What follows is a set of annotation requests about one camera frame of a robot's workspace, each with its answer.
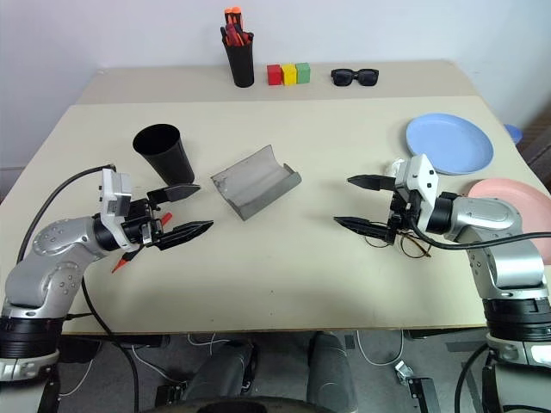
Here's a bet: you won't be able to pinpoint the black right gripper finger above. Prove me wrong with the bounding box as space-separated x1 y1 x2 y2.
346 174 395 193
333 215 395 245

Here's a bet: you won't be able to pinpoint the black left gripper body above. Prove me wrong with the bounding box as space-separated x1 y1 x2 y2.
127 198 169 250

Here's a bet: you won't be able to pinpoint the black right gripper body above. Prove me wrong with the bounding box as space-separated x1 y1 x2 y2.
386 185 425 244

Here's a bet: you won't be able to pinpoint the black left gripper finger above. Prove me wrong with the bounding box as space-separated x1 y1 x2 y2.
147 183 202 204
155 219 215 252

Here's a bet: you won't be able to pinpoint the tortoiseshell eyeglasses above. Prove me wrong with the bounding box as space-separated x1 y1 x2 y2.
365 221 433 260

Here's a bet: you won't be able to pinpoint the grey glasses case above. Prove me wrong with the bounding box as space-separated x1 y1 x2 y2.
209 145 302 222

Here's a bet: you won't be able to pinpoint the wide black plastic cup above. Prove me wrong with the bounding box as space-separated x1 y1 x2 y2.
132 123 195 186

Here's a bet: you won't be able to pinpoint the blue plate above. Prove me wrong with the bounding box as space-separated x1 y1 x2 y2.
405 112 494 176

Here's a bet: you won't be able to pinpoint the black sunglasses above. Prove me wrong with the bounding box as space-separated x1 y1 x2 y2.
330 67 381 89

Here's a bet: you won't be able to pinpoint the pink plate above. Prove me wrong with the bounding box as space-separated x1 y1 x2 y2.
467 178 551 259

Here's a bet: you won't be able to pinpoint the tall black pen cup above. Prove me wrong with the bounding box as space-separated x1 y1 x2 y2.
223 39 256 89

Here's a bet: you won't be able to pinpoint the dark rounded robot leg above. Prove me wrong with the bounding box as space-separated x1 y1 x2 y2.
306 331 359 413
183 339 259 408

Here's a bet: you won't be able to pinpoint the grey caster wheel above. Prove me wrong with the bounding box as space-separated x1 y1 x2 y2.
393 361 415 385

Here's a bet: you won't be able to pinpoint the dark rounded base shape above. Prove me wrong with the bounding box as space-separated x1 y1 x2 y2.
141 398 345 413

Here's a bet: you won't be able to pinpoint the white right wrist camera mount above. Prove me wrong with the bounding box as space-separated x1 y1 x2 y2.
393 153 443 236

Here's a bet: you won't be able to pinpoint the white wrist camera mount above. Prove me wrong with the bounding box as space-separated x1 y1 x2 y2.
97 168 135 219
393 153 443 236

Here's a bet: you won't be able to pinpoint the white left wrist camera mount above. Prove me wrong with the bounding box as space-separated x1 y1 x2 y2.
97 168 135 219

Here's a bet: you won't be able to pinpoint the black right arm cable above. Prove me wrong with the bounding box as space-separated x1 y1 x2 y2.
404 213 551 251

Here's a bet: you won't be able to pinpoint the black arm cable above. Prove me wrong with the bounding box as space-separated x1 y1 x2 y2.
15 164 141 413
404 213 551 251

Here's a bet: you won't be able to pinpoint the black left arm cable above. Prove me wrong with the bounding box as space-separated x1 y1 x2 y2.
15 164 141 413

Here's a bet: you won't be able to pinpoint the white floor cable loop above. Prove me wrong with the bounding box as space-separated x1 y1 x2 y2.
356 330 406 367

